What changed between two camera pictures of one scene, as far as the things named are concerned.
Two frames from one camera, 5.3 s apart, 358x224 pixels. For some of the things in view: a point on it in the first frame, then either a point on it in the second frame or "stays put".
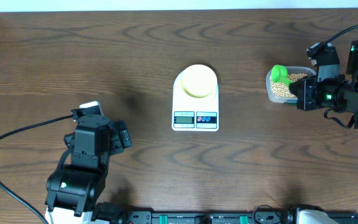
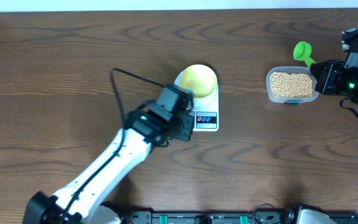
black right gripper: x=306 y=100 → x=325 y=83
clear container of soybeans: x=279 y=93 stays put
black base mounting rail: x=217 y=217 stays put
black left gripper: x=120 y=143 → x=186 y=120
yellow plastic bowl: x=199 y=81 stays put
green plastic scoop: x=279 y=74 → x=302 y=51
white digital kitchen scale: x=191 y=113 stays put
